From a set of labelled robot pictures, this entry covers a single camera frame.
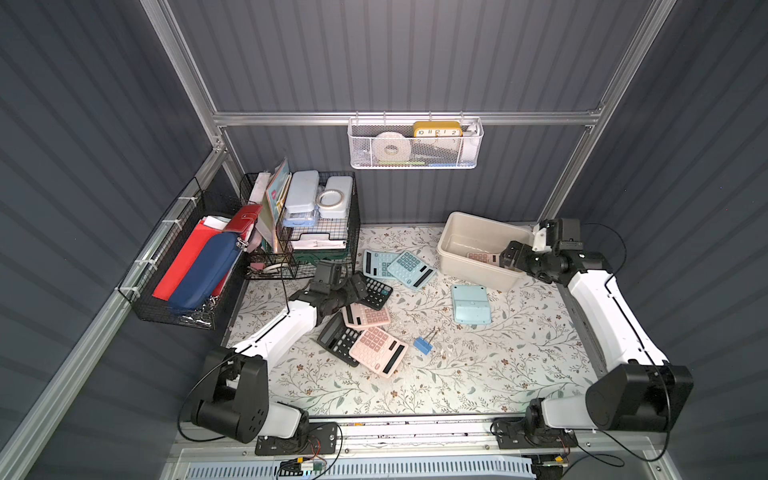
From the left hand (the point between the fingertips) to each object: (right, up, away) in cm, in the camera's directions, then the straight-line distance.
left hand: (356, 291), depth 88 cm
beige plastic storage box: (+38, +19, +23) cm, 48 cm away
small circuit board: (-12, -41, -17) cm, 46 cm away
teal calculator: (+5, +8, +18) cm, 20 cm away
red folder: (-38, +17, -12) cm, 43 cm away
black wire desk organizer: (-6, +17, +3) cm, 18 cm away
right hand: (+47, +7, -7) cm, 48 cm away
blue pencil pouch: (-31, +10, -18) cm, 37 cm away
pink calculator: (+1, -8, +2) cm, 9 cm away
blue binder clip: (+20, -16, 0) cm, 26 cm away
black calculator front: (-5, -14, 0) cm, 15 cm away
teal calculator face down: (+37, -5, +7) cm, 38 cm away
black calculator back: (+6, -2, +10) cm, 12 cm away
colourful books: (-26, +29, +5) cm, 40 cm away
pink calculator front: (+7, -17, -3) cm, 19 cm away
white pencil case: (-18, +28, +6) cm, 33 cm away
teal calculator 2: (+18, +5, +15) cm, 24 cm away
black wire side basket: (-38, +8, -18) cm, 43 cm away
